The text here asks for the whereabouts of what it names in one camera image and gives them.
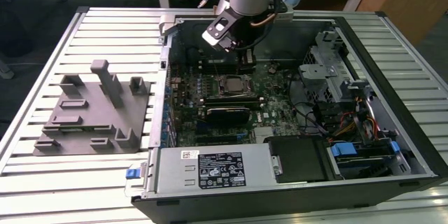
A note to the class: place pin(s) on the silver chipset heat sink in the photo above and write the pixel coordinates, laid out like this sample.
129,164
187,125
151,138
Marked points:
263,132

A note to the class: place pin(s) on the blue case latch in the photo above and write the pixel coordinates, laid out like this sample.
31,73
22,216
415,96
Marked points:
131,174

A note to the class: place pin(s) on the silver CPU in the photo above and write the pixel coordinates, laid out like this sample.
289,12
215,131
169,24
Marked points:
235,85

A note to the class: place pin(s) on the blue plastic clip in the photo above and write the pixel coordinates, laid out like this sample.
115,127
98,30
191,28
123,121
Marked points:
395,147

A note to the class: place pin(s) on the blue disk carrier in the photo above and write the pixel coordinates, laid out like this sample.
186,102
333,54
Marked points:
343,150

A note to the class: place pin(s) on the black open PC case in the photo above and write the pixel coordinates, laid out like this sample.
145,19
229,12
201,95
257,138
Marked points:
245,208

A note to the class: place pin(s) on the black expansion slot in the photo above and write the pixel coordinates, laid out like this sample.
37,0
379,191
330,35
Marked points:
217,139

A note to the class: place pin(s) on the grey case release latch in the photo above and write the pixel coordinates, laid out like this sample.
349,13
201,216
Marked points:
166,23

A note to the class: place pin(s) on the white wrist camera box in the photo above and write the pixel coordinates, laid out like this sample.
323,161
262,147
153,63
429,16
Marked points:
219,28

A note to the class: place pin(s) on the black plastic shroud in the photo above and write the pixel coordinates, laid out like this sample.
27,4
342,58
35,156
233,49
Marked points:
298,158

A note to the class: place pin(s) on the green motherboard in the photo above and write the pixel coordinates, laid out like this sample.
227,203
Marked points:
281,127

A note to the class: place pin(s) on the silver power supply unit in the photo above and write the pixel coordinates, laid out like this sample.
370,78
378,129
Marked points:
175,171

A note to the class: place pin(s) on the black expansion card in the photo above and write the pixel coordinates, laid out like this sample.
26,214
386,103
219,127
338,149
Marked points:
227,116

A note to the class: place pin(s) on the silver metal drive cage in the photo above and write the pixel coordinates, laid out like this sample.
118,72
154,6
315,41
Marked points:
315,77

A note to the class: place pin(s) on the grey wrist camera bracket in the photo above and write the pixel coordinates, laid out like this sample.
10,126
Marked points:
287,16

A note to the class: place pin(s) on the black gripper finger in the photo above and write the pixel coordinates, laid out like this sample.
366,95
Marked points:
243,69

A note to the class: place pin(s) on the wooden cabinet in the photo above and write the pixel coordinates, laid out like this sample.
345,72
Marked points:
413,3

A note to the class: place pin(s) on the CPU socket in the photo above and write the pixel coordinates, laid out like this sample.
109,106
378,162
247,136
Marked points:
221,85

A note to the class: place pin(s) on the grey parts rack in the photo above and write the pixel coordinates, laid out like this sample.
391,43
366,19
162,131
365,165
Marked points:
98,124

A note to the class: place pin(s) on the grey stand foot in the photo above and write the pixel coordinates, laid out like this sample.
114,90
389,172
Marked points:
6,72

